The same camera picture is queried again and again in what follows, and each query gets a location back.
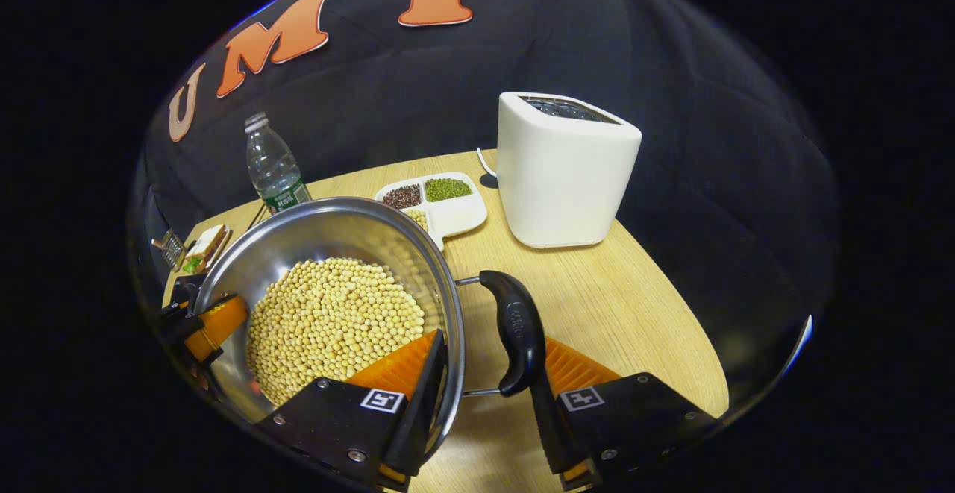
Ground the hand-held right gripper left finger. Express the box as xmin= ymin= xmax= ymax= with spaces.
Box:
xmin=254 ymin=329 xmax=448 ymax=491

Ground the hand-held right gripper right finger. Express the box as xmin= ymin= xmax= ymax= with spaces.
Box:
xmin=530 ymin=336 xmax=721 ymax=491

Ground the stainless steel pot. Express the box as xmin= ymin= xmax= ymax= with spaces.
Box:
xmin=190 ymin=196 xmax=547 ymax=468

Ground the small white plate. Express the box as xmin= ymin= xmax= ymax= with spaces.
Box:
xmin=183 ymin=224 xmax=233 ymax=275

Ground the pile of soybeans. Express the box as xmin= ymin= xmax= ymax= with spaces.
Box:
xmin=245 ymin=257 xmax=426 ymax=408

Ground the clear plastic water bottle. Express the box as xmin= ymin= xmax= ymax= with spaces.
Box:
xmin=245 ymin=111 xmax=313 ymax=214

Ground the white divided dish of beans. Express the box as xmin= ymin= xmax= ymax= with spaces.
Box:
xmin=375 ymin=172 xmax=489 ymax=252

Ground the white toaster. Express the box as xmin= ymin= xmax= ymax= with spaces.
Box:
xmin=496 ymin=92 xmax=642 ymax=249

